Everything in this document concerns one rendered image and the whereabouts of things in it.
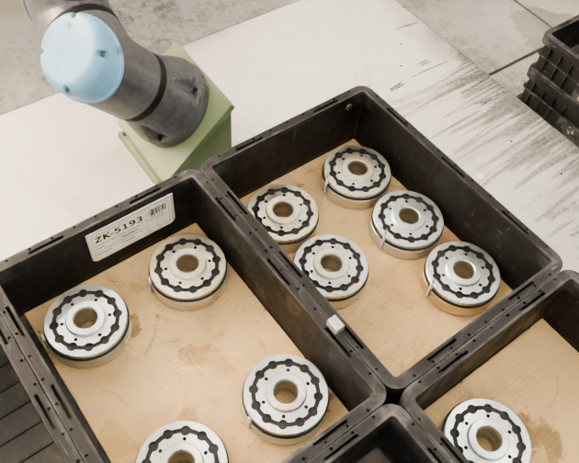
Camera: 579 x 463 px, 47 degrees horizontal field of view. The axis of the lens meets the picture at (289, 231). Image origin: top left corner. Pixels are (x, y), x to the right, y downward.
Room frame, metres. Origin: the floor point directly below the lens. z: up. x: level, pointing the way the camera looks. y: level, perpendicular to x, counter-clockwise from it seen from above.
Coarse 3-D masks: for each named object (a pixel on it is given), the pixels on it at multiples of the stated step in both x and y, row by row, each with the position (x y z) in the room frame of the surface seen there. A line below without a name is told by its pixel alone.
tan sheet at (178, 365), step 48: (144, 288) 0.45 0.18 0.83; (240, 288) 0.46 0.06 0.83; (144, 336) 0.38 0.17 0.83; (192, 336) 0.38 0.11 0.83; (240, 336) 0.39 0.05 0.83; (288, 336) 0.40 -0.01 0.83; (96, 384) 0.31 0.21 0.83; (144, 384) 0.31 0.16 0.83; (192, 384) 0.32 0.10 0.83; (240, 384) 0.33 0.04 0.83; (96, 432) 0.25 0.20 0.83; (144, 432) 0.25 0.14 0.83; (240, 432) 0.27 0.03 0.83
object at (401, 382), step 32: (352, 96) 0.75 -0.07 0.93; (288, 128) 0.67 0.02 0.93; (224, 160) 0.60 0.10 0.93; (448, 160) 0.64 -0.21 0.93; (224, 192) 0.54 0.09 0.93; (480, 192) 0.59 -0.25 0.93; (256, 224) 0.50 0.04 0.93; (512, 224) 0.54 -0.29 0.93; (288, 256) 0.45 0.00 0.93; (544, 256) 0.50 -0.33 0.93; (480, 320) 0.39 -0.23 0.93; (448, 352) 0.35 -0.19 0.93; (384, 384) 0.30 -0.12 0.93
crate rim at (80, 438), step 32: (160, 192) 0.53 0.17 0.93; (96, 224) 0.47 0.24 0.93; (32, 256) 0.42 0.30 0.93; (0, 288) 0.37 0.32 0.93; (288, 288) 0.41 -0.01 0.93; (320, 320) 0.37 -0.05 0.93; (32, 352) 0.30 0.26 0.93; (352, 352) 0.34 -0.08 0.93; (64, 416) 0.23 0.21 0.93; (352, 416) 0.26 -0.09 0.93; (320, 448) 0.22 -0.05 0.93
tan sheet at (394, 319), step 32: (320, 160) 0.71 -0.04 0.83; (320, 192) 0.64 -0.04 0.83; (320, 224) 0.58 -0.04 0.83; (352, 224) 0.59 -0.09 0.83; (384, 256) 0.54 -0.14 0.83; (384, 288) 0.49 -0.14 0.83; (416, 288) 0.49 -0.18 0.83; (352, 320) 0.43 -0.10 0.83; (384, 320) 0.44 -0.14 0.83; (416, 320) 0.44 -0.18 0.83; (448, 320) 0.45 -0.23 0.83; (384, 352) 0.39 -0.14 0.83; (416, 352) 0.39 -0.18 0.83
